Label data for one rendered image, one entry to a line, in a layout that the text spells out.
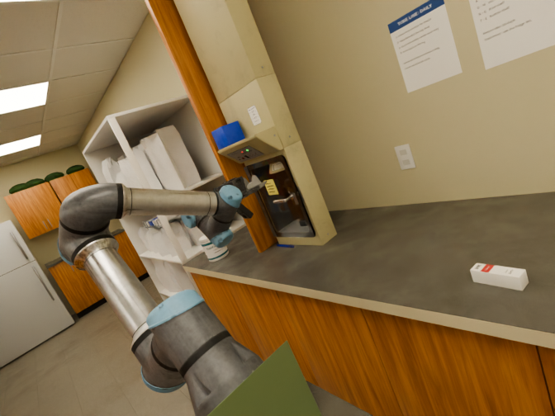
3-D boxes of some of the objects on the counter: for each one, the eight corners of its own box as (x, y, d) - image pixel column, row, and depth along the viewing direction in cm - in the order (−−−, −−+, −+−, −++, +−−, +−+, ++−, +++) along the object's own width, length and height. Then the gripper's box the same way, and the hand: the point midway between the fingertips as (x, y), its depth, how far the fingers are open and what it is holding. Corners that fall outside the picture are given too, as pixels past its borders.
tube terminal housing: (308, 223, 185) (256, 92, 168) (353, 220, 159) (296, 67, 143) (278, 244, 170) (218, 104, 154) (323, 245, 145) (256, 78, 128)
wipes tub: (222, 250, 201) (212, 229, 198) (233, 251, 191) (222, 229, 188) (206, 262, 194) (194, 239, 191) (215, 262, 184) (204, 239, 180)
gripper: (222, 186, 114) (264, 165, 126) (206, 191, 124) (247, 170, 136) (232, 208, 116) (272, 185, 128) (215, 210, 125) (255, 188, 138)
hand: (260, 185), depth 132 cm, fingers open, 6 cm apart
